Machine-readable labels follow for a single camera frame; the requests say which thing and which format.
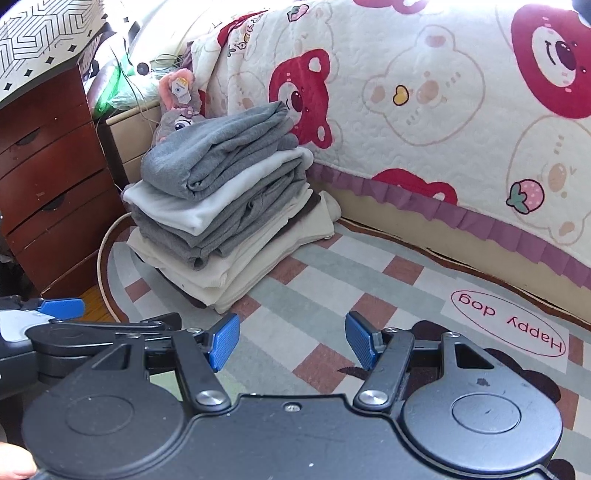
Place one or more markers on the patterned white black board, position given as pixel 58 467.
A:
pixel 38 36

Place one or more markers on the stack of folded clothes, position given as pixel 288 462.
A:
pixel 222 201

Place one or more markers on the pink plush toy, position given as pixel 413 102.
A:
pixel 180 103

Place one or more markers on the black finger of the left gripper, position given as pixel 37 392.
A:
pixel 63 346
pixel 60 308

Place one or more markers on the red-brown wooden drawer cabinet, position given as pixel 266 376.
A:
pixel 58 197

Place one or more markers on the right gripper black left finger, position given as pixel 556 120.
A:
pixel 107 419

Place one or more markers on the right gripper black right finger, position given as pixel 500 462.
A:
pixel 456 410

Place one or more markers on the checkered happy dog rug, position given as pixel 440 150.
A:
pixel 293 335

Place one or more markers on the beige bedside cabinet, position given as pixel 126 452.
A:
pixel 125 137

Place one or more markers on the bear print bed quilt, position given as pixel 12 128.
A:
pixel 473 112

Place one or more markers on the person's hand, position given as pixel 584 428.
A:
pixel 16 463

